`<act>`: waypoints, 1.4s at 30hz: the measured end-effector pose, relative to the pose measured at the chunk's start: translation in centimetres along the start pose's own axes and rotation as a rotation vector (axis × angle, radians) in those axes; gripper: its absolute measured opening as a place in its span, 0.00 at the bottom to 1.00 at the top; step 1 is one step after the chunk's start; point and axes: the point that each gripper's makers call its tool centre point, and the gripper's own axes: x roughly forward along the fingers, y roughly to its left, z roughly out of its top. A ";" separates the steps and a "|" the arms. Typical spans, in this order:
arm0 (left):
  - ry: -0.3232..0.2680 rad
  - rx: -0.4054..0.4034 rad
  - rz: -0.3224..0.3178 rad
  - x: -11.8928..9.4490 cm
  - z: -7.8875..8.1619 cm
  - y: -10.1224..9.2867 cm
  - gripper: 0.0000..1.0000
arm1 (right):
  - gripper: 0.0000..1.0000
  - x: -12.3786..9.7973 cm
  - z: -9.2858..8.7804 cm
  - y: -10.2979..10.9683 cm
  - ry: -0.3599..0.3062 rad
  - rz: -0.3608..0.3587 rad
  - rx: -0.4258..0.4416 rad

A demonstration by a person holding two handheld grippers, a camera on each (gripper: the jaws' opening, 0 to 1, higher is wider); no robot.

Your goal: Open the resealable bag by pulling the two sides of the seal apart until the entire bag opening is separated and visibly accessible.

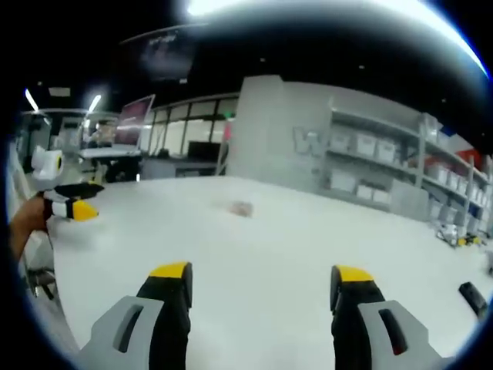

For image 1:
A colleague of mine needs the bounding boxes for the grey storage shelf unit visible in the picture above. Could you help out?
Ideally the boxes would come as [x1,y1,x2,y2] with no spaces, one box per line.
[314,106,493,236]

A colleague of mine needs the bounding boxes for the grey partition wall panel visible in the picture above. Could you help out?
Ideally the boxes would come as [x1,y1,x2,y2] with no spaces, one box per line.
[226,76,334,190]

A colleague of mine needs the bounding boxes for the black remote-like device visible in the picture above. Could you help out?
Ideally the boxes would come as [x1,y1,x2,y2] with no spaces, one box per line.
[458,281,488,321]

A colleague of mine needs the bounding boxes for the ceiling-hung dark screen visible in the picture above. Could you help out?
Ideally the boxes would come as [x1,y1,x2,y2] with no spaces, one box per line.
[119,29,211,82]

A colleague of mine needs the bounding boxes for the small yellow black parts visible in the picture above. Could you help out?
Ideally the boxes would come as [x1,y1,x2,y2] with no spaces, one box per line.
[435,225,487,247]

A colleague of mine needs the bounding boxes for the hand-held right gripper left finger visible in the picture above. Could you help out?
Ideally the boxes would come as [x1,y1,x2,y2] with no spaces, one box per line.
[79,261,193,370]

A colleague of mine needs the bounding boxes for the red standing display board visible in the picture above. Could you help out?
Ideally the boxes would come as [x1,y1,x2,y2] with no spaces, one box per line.
[114,94,156,147]

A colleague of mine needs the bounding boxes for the black monitor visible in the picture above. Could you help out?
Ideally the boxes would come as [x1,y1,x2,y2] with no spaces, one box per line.
[187,140,222,159]

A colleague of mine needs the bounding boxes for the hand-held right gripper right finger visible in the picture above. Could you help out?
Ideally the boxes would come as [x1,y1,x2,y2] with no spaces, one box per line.
[330,264,455,370]

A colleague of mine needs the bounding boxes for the white workbench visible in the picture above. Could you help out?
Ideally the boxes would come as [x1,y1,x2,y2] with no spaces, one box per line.
[79,148,143,184]

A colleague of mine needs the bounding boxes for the person's left hand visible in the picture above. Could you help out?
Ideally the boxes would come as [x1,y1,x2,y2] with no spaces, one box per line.
[9,194,53,263]

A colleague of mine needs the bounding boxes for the row of white storage bins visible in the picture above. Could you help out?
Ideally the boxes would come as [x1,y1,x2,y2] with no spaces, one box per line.
[329,130,492,228]

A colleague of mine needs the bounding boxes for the clear resealable bag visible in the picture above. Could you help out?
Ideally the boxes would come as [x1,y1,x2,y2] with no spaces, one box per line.
[225,200,256,217]

